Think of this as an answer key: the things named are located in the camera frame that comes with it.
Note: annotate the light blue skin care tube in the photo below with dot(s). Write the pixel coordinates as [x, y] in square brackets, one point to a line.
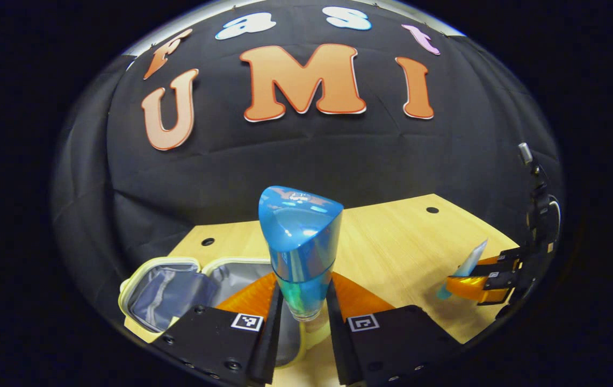
[467, 266]

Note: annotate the blue skin care bottle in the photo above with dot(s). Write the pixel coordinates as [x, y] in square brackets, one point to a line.
[301, 242]

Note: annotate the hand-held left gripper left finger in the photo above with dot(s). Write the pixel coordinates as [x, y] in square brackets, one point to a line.
[271, 344]

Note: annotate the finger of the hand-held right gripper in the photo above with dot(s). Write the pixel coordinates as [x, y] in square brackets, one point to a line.
[478, 289]
[507, 259]

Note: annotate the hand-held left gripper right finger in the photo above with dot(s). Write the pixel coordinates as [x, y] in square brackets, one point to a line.
[338, 349]

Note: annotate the black backdrop cloth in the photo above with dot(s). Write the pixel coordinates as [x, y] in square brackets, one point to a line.
[231, 177]

